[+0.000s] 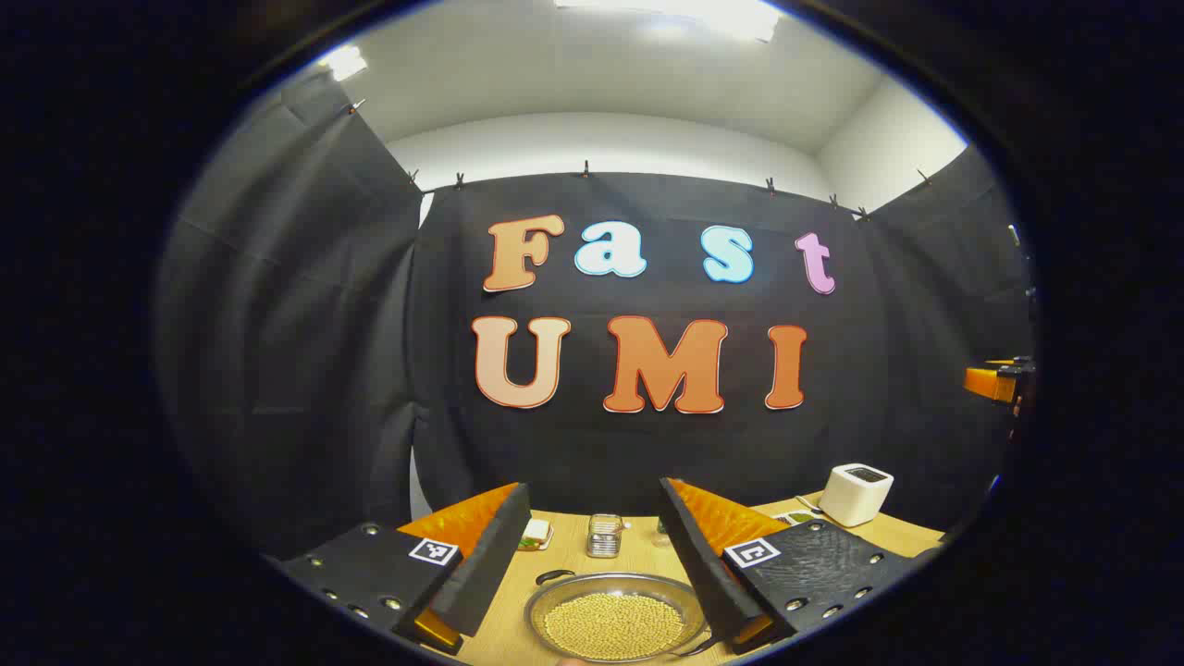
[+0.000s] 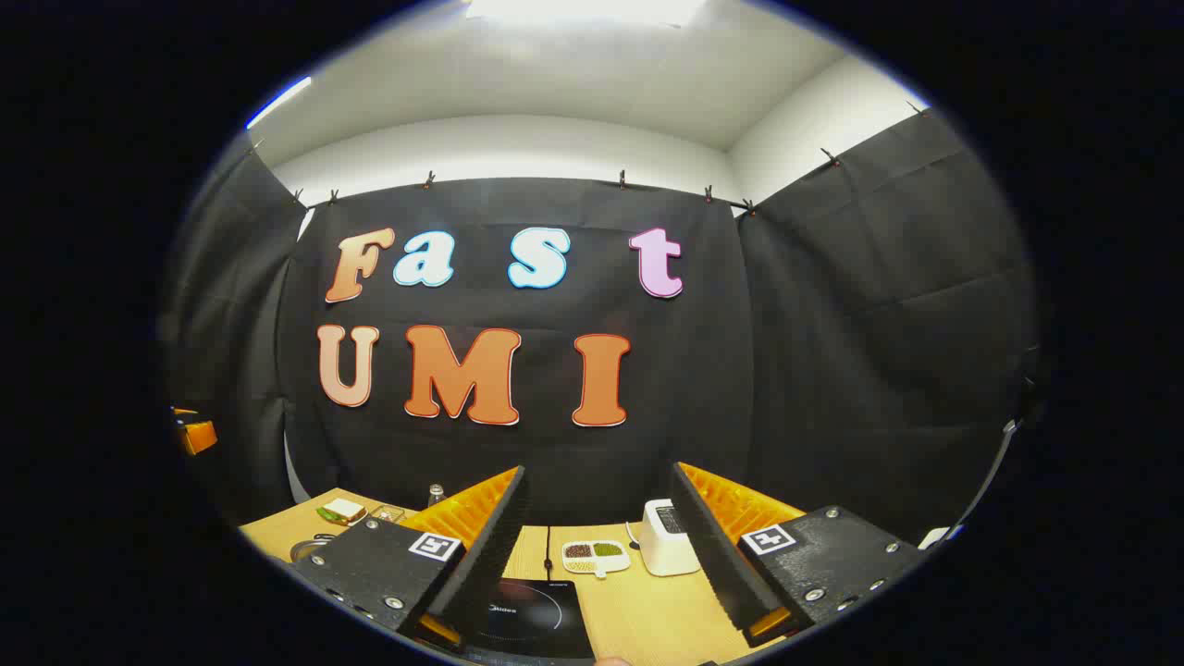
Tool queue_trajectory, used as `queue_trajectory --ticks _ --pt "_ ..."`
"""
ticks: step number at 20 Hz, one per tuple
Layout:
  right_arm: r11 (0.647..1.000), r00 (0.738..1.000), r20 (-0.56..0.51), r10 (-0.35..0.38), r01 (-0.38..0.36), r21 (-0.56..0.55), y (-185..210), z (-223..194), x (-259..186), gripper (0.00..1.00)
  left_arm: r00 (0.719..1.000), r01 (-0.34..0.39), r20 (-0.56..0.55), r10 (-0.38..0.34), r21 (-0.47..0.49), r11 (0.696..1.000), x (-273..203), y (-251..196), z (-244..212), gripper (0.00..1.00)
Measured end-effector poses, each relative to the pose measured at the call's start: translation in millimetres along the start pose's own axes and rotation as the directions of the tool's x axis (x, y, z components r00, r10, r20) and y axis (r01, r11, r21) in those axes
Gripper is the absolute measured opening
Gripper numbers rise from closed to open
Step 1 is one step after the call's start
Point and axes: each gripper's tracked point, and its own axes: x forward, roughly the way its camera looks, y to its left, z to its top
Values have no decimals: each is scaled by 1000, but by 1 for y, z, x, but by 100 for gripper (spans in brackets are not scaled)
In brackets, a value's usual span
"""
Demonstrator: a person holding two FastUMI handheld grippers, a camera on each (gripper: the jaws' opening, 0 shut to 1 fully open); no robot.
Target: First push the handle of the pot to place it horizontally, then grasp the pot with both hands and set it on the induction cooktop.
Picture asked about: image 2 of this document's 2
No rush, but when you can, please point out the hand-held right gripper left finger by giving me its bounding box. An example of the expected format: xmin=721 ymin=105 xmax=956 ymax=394
xmin=289 ymin=465 xmax=533 ymax=653

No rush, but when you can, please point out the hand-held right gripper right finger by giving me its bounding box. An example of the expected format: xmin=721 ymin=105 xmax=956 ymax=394
xmin=668 ymin=461 xmax=926 ymax=648

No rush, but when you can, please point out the black induction cooktop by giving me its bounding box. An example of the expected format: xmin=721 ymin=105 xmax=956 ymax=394
xmin=458 ymin=578 xmax=598 ymax=662

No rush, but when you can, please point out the white toaster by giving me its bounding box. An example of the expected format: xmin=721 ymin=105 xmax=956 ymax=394
xmin=638 ymin=499 xmax=702 ymax=577

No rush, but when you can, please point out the white divided bean dish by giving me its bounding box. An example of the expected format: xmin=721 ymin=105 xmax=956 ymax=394
xmin=561 ymin=540 xmax=632 ymax=579

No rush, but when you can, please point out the black backdrop cloth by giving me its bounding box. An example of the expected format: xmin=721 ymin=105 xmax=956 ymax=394
xmin=157 ymin=106 xmax=1042 ymax=547

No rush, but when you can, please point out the grey metal pole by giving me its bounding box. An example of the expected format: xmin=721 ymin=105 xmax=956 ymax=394
xmin=962 ymin=421 xmax=1018 ymax=528

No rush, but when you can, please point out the row of cloth clips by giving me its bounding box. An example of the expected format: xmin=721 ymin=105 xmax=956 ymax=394
xmin=245 ymin=102 xmax=931 ymax=218

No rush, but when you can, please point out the ceiling light panel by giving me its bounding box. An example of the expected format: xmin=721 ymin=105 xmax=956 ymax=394
xmin=462 ymin=0 xmax=709 ymax=29

